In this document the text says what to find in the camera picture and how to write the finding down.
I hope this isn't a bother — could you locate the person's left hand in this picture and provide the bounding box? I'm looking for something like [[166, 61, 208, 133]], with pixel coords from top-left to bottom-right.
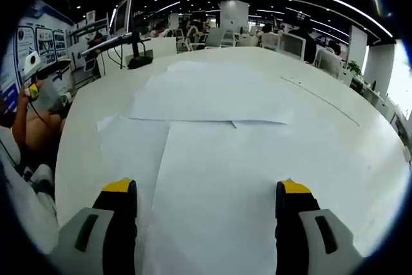
[[17, 86, 38, 106]]

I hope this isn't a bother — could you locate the white square pillar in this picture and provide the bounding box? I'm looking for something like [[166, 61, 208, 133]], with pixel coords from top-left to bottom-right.
[[219, 0, 250, 31]]

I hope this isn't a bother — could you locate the blue and white wall poster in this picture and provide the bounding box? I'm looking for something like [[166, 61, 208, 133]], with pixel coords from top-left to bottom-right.
[[0, 0, 74, 108]]

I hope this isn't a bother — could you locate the black monitor stand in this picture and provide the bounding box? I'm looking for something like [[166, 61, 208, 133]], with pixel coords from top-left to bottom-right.
[[127, 0, 154, 70]]

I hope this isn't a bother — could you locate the white framed computer monitor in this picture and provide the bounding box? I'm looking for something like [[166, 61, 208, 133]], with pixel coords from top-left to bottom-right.
[[111, 0, 135, 37]]

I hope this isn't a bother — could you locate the group of white office chairs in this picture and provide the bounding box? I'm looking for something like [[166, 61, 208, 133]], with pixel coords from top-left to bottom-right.
[[175, 25, 344, 78]]

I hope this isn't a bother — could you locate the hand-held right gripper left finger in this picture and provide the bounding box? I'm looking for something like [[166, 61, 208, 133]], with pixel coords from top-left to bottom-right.
[[51, 177, 138, 275]]

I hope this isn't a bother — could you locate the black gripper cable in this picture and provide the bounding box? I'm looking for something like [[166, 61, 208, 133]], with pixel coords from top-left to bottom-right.
[[29, 100, 54, 124]]

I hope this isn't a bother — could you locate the grey keyboard tray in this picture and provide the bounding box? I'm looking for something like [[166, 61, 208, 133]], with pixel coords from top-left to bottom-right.
[[81, 32, 151, 56]]

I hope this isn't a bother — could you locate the white table socket strip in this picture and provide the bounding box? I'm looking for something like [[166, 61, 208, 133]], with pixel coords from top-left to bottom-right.
[[279, 75, 361, 127]]

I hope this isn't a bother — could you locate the white shelf unit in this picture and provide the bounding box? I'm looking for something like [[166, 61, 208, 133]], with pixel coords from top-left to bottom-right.
[[69, 10, 112, 46]]

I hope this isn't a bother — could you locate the green potted plant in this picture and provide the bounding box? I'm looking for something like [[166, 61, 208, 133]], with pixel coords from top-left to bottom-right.
[[346, 60, 364, 79]]

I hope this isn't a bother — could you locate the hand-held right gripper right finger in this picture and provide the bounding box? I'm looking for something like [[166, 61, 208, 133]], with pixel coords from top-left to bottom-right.
[[274, 178, 365, 275]]

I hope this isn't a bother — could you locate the white table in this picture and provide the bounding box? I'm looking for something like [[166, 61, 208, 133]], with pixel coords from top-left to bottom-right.
[[53, 46, 412, 275]]

